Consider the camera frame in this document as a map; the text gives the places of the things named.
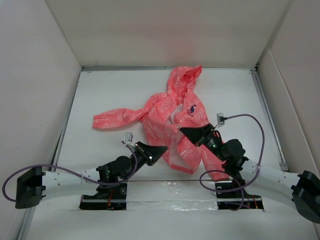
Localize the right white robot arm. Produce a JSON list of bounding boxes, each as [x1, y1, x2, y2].
[[180, 124, 320, 224]]

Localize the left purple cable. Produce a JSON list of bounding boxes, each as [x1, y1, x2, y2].
[[1, 144, 138, 203]]

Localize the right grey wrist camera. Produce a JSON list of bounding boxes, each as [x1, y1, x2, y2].
[[216, 113, 227, 126]]

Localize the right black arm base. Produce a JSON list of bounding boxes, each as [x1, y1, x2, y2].
[[212, 190, 264, 211]]

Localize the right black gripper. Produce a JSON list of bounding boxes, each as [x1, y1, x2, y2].
[[179, 122, 227, 162]]

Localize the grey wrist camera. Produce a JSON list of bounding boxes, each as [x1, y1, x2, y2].
[[123, 132, 133, 144], [216, 113, 227, 126]]

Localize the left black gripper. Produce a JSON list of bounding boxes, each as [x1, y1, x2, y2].
[[123, 141, 167, 181]]

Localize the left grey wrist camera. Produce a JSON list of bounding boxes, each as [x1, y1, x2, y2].
[[123, 132, 133, 144]]

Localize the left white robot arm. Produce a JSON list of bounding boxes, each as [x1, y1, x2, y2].
[[15, 141, 168, 209]]

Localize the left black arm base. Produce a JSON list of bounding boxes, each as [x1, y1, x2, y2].
[[79, 183, 128, 211]]

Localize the pink hooded kids jacket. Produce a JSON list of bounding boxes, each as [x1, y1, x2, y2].
[[92, 65, 229, 181]]

